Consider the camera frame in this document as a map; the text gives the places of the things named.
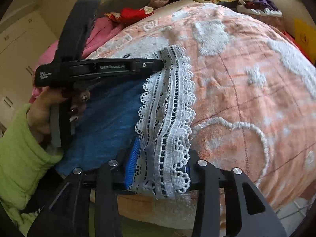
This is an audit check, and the person's left forearm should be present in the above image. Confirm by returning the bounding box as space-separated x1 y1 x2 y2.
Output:
0 104 65 236

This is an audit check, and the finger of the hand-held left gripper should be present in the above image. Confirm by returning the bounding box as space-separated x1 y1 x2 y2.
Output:
134 57 165 76

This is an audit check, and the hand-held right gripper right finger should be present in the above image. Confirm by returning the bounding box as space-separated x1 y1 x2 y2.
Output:
189 149 287 237

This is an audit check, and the cream wardrobe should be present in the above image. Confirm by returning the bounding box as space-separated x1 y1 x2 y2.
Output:
0 10 62 139

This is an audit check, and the yellow bag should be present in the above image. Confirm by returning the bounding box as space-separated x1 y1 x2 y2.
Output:
294 18 316 63

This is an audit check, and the blue denim pants lace trim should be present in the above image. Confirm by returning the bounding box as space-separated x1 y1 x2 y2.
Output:
54 45 197 200

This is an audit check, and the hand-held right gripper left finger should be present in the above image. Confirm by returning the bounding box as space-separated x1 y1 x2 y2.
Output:
27 137 141 237

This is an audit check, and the pink duvet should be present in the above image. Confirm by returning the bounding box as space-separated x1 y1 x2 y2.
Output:
29 17 126 104

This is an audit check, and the red floral cloth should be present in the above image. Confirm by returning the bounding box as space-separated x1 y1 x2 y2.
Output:
106 7 155 23

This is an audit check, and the purple clothes heap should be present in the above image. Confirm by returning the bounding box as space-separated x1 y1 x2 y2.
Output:
237 0 282 18

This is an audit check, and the peach floral blanket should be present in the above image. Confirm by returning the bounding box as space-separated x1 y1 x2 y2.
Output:
81 0 316 228

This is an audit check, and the mauve fuzzy cloth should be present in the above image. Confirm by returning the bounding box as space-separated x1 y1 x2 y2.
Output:
149 0 177 8

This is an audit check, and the person's left hand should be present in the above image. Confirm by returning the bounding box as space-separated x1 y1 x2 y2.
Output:
27 87 91 144

